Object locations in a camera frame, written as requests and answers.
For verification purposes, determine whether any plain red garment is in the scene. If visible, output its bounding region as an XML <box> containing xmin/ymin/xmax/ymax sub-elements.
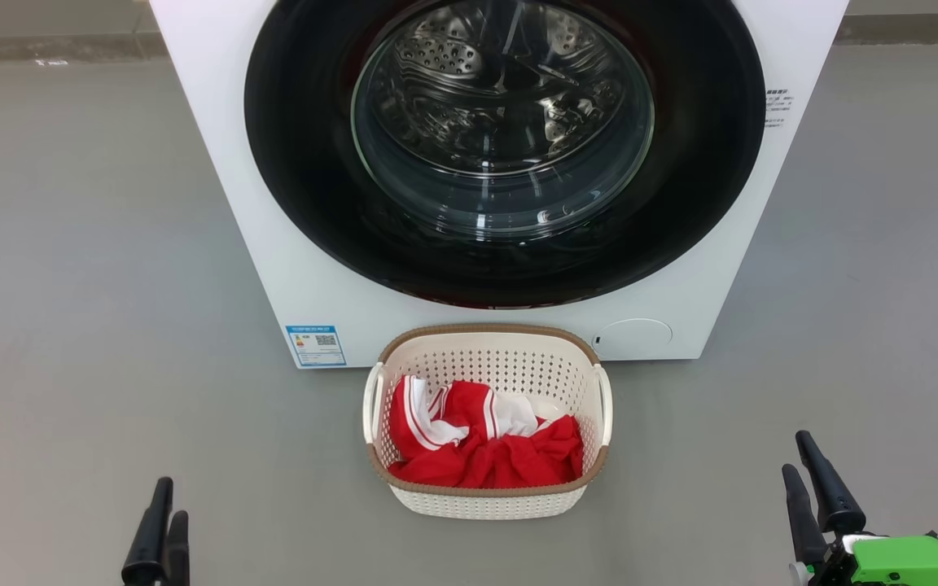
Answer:
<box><xmin>388</xmin><ymin>396</ymin><xmax>585</xmax><ymax>489</ymax></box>

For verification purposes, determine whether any round black glass washer door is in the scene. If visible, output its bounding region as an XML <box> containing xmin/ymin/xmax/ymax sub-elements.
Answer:
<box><xmin>244</xmin><ymin>0</ymin><xmax>766</xmax><ymax>310</ymax></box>

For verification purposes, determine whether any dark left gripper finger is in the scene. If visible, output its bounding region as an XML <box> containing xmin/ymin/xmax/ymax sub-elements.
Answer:
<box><xmin>121</xmin><ymin>477</ymin><xmax>173</xmax><ymax>586</ymax></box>
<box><xmin>164</xmin><ymin>510</ymin><xmax>191</xmax><ymax>586</ymax></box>

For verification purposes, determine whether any blue energy label sticker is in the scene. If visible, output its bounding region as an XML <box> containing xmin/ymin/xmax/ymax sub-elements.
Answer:
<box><xmin>286</xmin><ymin>326</ymin><xmax>348</xmax><ymax>369</ymax></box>

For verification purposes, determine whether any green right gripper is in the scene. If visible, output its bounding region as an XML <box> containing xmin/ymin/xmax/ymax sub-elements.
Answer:
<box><xmin>782</xmin><ymin>431</ymin><xmax>938</xmax><ymax>586</ymax></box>

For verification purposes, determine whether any cream perforated laundry basket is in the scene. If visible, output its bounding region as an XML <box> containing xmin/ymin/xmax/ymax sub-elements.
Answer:
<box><xmin>362</xmin><ymin>323</ymin><xmax>613</xmax><ymax>520</ymax></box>

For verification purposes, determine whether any white front-load washing machine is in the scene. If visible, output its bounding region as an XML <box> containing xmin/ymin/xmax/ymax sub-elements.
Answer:
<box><xmin>150</xmin><ymin>0</ymin><xmax>851</xmax><ymax>370</ymax></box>

